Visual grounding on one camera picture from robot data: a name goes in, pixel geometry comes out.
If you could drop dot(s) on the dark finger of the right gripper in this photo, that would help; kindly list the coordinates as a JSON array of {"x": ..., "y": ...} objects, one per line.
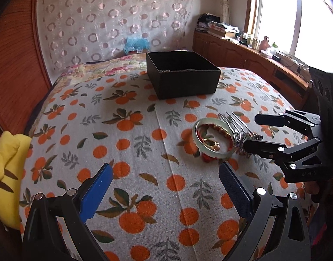
[{"x": 264, "y": 149}]

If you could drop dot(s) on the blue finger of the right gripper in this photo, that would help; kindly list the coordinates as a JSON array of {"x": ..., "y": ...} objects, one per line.
[{"x": 270, "y": 120}]

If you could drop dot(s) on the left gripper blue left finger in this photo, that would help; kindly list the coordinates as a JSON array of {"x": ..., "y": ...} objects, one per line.
[{"x": 94, "y": 192}]

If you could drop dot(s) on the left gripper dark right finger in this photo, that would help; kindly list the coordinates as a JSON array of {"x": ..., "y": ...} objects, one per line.
[{"x": 240, "y": 195}]

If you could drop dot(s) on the metal wavy hair fork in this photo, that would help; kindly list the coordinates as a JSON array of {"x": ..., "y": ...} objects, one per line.
[{"x": 239, "y": 132}]

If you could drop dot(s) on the pale green jade bangle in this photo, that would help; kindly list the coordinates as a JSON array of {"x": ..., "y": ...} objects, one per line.
[{"x": 200, "y": 142}]

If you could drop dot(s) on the pink bottle on sill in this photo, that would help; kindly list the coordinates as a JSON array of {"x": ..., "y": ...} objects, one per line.
[{"x": 264, "y": 44}]

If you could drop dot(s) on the orange print bed sheet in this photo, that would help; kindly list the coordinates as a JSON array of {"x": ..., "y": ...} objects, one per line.
[{"x": 165, "y": 202}]

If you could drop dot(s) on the wooden side cabinet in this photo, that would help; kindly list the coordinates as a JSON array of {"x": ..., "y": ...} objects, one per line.
[{"x": 224, "y": 53}]

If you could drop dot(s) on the yellow plush toy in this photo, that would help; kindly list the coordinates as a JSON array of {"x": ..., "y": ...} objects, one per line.
[{"x": 13, "y": 154}]

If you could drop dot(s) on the black open storage box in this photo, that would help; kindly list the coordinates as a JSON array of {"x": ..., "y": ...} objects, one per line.
[{"x": 176, "y": 74}]

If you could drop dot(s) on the window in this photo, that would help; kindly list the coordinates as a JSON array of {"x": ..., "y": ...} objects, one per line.
[{"x": 301, "y": 28}]

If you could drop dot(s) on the clutter pile on cabinet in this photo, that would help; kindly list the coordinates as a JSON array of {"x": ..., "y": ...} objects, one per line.
[{"x": 211, "y": 24}]

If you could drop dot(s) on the floral quilt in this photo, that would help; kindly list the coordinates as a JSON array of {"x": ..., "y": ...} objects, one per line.
[{"x": 101, "y": 66}]

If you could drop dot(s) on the wooden headboard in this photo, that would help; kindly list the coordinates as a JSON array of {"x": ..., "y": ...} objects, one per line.
[{"x": 23, "y": 78}]

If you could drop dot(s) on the blue tissue pack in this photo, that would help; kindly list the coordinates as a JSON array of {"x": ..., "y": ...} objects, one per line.
[{"x": 136, "y": 45}]

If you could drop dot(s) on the sheer circle pattern curtain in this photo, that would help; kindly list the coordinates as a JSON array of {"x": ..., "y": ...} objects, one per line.
[{"x": 72, "y": 32}]

